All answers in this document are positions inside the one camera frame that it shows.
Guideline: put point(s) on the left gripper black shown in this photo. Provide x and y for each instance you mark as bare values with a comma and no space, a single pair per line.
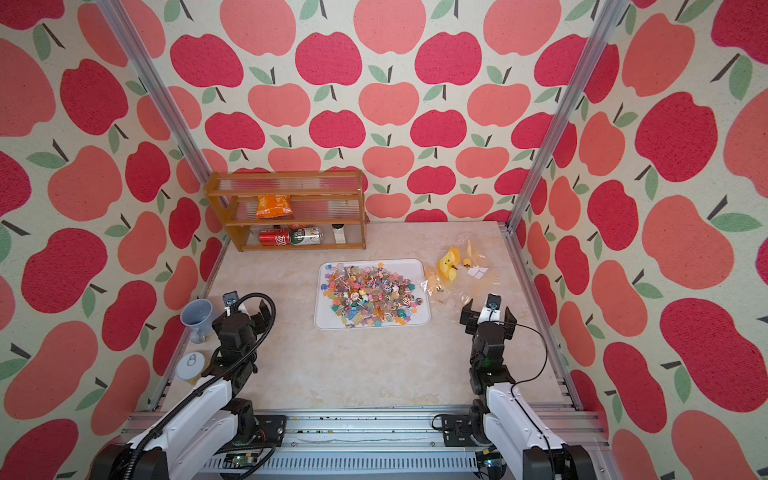
258,320

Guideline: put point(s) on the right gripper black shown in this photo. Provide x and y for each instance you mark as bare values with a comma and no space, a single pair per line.
471,319

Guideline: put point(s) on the ziploc bag of yellow candies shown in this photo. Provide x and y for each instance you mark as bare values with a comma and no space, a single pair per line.
461,274

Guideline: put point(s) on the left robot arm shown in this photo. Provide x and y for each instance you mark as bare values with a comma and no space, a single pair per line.
211,416

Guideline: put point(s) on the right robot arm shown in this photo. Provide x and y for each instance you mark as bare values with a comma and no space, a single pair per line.
501,418

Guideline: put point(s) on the poured candies pile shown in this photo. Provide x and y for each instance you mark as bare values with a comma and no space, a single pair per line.
372,294

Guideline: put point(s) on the orange snack bag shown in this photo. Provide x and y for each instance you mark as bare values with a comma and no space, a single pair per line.
273,206

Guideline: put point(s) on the grey blue mug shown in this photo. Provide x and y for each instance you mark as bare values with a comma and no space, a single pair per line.
197,317

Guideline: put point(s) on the red soda can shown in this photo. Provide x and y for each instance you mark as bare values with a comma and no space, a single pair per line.
274,237

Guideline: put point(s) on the white plastic tray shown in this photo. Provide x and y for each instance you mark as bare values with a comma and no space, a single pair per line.
372,294

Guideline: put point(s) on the green soda can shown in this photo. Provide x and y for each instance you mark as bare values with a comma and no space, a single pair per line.
306,236

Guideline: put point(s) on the wooden shelf rack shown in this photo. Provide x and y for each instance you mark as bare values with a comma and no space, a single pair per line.
316,210

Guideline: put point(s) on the small white bottle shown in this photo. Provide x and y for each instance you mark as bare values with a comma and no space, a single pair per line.
339,234

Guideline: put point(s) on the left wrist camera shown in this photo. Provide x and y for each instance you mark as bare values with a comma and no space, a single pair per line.
230,300

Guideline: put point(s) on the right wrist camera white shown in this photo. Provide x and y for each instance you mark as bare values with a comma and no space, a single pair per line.
490,312

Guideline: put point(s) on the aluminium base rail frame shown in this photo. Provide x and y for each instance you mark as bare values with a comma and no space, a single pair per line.
357,442

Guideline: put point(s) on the left aluminium corner post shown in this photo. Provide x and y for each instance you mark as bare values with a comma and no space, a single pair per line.
130,40

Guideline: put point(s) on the aluminium corner post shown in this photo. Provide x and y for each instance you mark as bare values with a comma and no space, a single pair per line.
130,40
601,34

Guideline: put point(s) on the right aluminium corner post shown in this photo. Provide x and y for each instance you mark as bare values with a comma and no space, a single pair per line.
601,34

